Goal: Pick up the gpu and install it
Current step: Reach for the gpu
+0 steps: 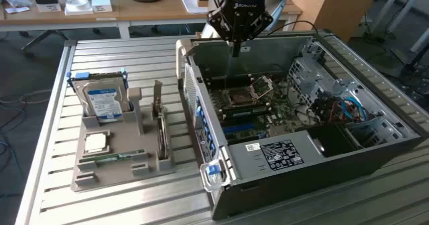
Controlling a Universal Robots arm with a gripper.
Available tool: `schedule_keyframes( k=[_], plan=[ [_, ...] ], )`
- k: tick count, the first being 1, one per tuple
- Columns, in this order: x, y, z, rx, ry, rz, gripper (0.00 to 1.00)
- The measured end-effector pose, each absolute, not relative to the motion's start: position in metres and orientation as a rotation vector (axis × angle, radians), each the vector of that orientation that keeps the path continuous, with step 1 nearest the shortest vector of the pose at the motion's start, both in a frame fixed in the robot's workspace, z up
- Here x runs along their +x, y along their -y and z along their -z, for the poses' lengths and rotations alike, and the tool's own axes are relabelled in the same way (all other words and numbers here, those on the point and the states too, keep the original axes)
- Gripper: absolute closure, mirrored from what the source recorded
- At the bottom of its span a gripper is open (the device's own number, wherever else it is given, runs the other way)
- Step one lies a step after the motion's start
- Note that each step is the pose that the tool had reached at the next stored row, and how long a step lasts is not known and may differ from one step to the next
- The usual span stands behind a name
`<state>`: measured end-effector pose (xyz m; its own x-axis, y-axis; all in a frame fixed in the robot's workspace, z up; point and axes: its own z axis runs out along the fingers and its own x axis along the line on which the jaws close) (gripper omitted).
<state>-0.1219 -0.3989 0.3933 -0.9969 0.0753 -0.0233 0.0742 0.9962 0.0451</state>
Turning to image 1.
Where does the wooden desk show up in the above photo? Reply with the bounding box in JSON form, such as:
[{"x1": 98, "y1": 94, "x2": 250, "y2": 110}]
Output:
[{"x1": 0, "y1": 0, "x2": 304, "y2": 39}]

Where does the flat white box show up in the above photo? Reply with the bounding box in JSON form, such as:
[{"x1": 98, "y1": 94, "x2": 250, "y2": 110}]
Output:
[{"x1": 65, "y1": 4, "x2": 95, "y2": 16}]

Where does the grey power supply unit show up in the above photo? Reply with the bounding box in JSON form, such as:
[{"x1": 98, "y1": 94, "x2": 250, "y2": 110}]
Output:
[{"x1": 220, "y1": 130, "x2": 328, "y2": 183}]

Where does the red wire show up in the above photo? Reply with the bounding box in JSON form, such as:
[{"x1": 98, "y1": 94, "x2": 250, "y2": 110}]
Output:
[{"x1": 329, "y1": 101, "x2": 340, "y2": 122}]

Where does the graphics card with black fan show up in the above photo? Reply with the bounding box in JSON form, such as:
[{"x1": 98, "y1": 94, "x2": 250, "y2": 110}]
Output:
[{"x1": 152, "y1": 80, "x2": 173, "y2": 161}]

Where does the perforated metal drive cage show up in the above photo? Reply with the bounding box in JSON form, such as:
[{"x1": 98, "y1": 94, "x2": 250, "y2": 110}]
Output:
[{"x1": 288, "y1": 56, "x2": 340, "y2": 105}]

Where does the green RAM stick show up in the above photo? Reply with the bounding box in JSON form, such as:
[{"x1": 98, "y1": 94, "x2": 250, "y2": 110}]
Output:
[{"x1": 81, "y1": 149, "x2": 146, "y2": 163}]

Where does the plain white box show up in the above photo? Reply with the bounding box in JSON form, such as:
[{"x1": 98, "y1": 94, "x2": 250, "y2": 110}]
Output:
[{"x1": 91, "y1": 0, "x2": 113, "y2": 14}]

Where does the metal socket cover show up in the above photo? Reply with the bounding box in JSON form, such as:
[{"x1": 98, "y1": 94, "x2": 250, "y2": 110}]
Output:
[{"x1": 248, "y1": 75, "x2": 276, "y2": 100}]

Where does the black cable behind case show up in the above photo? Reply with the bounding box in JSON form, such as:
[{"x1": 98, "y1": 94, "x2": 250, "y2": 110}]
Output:
[{"x1": 267, "y1": 21, "x2": 340, "y2": 39}]

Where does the blue wire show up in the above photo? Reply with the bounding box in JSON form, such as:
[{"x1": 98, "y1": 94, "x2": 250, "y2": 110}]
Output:
[{"x1": 337, "y1": 96, "x2": 369, "y2": 123}]

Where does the black open PC case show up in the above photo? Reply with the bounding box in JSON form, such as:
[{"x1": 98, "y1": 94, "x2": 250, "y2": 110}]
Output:
[{"x1": 176, "y1": 29, "x2": 429, "y2": 222}]

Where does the green motherboard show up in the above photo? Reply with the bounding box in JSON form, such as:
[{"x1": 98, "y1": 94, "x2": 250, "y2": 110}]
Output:
[{"x1": 209, "y1": 75, "x2": 321, "y2": 145}]

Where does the CPU socket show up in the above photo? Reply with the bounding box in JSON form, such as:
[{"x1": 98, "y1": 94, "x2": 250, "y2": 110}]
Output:
[{"x1": 228, "y1": 87, "x2": 260, "y2": 108}]

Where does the hard disk in blue caddy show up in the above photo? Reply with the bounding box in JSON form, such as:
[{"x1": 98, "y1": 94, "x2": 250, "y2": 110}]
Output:
[{"x1": 67, "y1": 68, "x2": 136, "y2": 123}]

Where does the dark RAM stick with label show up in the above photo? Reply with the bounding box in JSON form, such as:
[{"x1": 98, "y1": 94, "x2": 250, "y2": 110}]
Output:
[{"x1": 224, "y1": 105, "x2": 272, "y2": 120}]

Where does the silver CPU chip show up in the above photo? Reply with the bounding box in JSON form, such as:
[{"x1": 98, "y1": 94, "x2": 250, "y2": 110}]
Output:
[{"x1": 83, "y1": 133, "x2": 110, "y2": 153}]

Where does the white paper stack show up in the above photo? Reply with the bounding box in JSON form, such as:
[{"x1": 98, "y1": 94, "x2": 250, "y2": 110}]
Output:
[{"x1": 181, "y1": 0, "x2": 212, "y2": 15}]

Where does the white box with black top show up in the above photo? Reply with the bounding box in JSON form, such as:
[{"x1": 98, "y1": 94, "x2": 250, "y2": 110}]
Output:
[{"x1": 34, "y1": 0, "x2": 63, "y2": 13}]

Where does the white tape roll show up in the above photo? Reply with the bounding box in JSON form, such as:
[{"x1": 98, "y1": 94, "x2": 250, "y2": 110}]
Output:
[{"x1": 66, "y1": 0, "x2": 93, "y2": 11}]

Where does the silver metal disk bay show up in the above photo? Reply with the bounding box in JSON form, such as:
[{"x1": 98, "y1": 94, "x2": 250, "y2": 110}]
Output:
[{"x1": 344, "y1": 116, "x2": 404, "y2": 149}]

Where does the long expansion slot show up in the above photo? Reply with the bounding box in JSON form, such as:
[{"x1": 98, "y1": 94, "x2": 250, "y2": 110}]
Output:
[{"x1": 222, "y1": 123, "x2": 257, "y2": 136}]

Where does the grey plastic parts rack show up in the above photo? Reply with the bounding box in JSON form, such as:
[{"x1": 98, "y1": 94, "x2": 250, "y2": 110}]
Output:
[{"x1": 71, "y1": 86, "x2": 178, "y2": 193}]

